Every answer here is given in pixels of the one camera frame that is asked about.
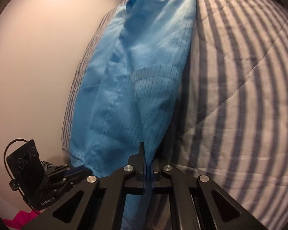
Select black camera box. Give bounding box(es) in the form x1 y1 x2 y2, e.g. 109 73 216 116
7 140 45 197

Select blue pinstriped work coat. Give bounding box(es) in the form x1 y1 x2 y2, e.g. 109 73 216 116
68 0 198 230

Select pink sleeved left forearm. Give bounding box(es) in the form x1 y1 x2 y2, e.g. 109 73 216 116
2 210 41 229

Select blue white striped quilt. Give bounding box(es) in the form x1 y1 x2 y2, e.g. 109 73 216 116
61 0 288 230

